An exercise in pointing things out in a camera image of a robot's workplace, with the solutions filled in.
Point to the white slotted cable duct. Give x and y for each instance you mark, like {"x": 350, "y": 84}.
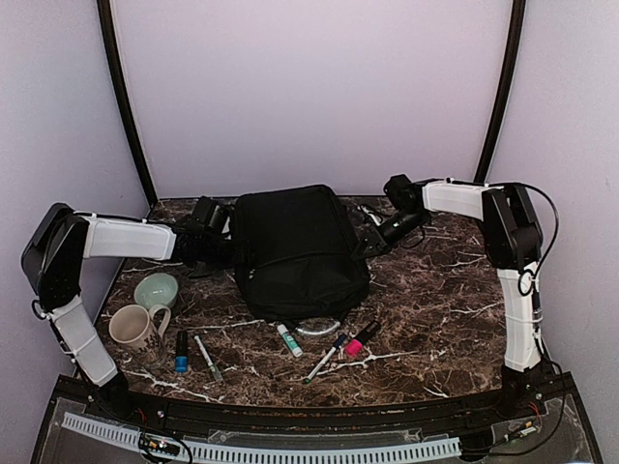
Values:
{"x": 237, "y": 449}

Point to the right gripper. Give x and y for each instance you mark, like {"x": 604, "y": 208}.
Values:
{"x": 378, "y": 241}

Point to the white pen blue cap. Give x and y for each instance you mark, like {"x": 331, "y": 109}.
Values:
{"x": 336, "y": 345}

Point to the black frame post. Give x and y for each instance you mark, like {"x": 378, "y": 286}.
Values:
{"x": 121, "y": 93}
{"x": 503, "y": 91}

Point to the left black frame post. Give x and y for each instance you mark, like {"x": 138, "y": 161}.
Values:
{"x": 121, "y": 93}

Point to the right black frame post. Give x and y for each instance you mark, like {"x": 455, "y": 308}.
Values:
{"x": 503, "y": 91}

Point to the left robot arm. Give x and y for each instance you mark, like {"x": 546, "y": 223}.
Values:
{"x": 53, "y": 258}

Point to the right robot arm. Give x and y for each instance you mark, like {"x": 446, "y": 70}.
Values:
{"x": 513, "y": 242}

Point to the green ceramic bowl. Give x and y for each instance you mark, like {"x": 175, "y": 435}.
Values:
{"x": 156, "y": 289}

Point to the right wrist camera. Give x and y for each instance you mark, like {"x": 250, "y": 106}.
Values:
{"x": 371, "y": 217}

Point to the black marker blue cap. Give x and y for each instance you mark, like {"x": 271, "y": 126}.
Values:
{"x": 181, "y": 352}

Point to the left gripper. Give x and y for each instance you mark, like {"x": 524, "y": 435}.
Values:
{"x": 219, "y": 268}

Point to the black student bag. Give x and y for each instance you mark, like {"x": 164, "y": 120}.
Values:
{"x": 294, "y": 257}

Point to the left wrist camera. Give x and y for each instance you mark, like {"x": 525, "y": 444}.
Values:
{"x": 210, "y": 215}

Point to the white thin pen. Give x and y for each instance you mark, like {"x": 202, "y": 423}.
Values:
{"x": 207, "y": 358}

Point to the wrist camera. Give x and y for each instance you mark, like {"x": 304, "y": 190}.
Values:
{"x": 210, "y": 215}
{"x": 371, "y": 217}

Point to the black front rail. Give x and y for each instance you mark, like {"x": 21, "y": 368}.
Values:
{"x": 170, "y": 408}

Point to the cream patterned mug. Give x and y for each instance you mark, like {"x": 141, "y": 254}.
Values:
{"x": 140, "y": 331}

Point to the white glue stick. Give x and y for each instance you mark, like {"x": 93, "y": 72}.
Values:
{"x": 289, "y": 340}

